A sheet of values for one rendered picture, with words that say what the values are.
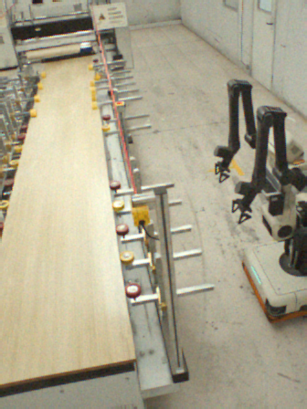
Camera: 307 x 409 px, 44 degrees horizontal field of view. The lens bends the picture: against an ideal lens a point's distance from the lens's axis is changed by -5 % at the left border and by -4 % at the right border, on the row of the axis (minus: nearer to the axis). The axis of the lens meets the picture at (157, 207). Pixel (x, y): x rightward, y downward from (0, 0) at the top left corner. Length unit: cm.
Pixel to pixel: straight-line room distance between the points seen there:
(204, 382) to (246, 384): 27
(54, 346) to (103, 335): 23
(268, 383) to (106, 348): 127
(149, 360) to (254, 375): 90
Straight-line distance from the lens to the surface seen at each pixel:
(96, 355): 179
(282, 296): 278
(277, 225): 252
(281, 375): 276
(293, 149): 225
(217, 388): 267
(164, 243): 130
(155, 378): 201
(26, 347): 192
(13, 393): 192
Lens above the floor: 237
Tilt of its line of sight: 36 degrees down
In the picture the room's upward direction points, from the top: 6 degrees counter-clockwise
